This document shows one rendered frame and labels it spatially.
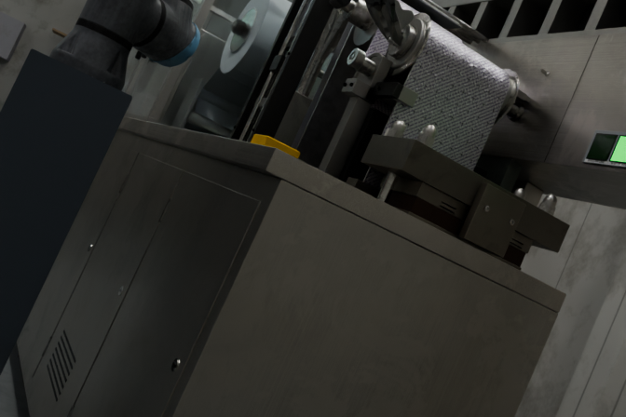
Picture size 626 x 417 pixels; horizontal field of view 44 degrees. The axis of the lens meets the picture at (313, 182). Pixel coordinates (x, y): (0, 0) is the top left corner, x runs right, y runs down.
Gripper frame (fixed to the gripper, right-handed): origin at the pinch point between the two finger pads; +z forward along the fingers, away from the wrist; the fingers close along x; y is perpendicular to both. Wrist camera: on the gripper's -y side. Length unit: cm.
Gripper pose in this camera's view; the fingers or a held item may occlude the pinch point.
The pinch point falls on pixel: (392, 40)
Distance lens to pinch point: 163.2
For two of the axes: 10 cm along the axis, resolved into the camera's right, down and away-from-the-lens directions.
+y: 8.4, -4.3, 3.2
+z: 3.6, 8.9, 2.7
